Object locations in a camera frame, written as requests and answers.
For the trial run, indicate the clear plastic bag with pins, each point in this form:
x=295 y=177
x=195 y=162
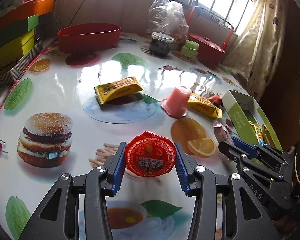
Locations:
x=167 y=17

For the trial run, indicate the orange box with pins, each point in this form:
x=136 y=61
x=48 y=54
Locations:
x=30 y=8

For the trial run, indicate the red lidded jelly cup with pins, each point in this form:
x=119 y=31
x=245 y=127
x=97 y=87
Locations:
x=150 y=155

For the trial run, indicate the yellow snack packet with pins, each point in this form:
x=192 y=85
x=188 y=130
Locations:
x=204 y=106
x=110 y=91

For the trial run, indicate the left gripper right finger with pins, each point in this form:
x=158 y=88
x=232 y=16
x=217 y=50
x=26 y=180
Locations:
x=184 y=165

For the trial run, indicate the red oval bowl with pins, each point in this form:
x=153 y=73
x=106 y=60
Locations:
x=88 y=37

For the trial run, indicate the dark jar with clear lid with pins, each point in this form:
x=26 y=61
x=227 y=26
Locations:
x=160 y=44

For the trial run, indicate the small green jar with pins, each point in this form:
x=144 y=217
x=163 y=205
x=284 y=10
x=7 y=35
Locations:
x=190 y=49

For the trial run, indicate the green yellow box stack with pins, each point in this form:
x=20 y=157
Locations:
x=16 y=41

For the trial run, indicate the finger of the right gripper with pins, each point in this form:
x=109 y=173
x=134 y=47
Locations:
x=250 y=150
x=232 y=152

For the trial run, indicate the floral curtain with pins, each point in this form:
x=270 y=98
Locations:
x=254 y=56

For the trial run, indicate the green white cardboard box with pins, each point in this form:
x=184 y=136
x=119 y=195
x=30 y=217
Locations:
x=251 y=124

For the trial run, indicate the white red nougat packet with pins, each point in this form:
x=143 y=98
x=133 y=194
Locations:
x=221 y=133

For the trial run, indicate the striped black white box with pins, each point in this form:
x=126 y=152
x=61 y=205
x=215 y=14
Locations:
x=19 y=66

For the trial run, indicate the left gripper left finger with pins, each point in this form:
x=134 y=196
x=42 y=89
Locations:
x=116 y=166

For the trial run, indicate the red candy wrapper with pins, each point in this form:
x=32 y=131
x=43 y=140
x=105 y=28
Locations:
x=215 y=99

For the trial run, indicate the red basket with handle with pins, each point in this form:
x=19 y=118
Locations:
x=209 y=52

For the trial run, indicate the pink jelly cup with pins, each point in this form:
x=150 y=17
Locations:
x=176 y=104

